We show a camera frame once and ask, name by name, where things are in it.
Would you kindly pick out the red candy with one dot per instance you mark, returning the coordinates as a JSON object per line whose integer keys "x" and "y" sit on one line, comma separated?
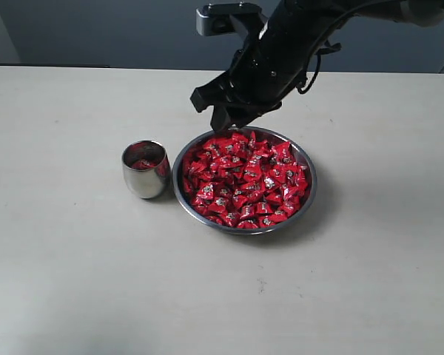
{"x": 143, "y": 164}
{"x": 248, "y": 222}
{"x": 239, "y": 140}
{"x": 282, "y": 153}
{"x": 206, "y": 191}

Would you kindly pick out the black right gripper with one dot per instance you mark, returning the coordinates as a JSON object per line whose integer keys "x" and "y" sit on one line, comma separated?
{"x": 266, "y": 70}

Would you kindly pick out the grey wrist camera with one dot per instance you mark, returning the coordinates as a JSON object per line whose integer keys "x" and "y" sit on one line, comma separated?
{"x": 243, "y": 18}

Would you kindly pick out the red wrapped candy top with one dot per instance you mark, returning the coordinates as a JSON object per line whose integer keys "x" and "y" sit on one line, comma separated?
{"x": 239, "y": 140}

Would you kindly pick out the red wrapped candy front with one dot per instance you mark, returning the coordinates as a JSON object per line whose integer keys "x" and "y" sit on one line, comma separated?
{"x": 248, "y": 222}

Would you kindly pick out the stainless steel cup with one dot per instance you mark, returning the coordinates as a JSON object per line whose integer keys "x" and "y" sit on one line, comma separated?
{"x": 151, "y": 183}

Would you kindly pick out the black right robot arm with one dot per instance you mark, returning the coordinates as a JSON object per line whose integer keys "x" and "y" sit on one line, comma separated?
{"x": 420, "y": 13}

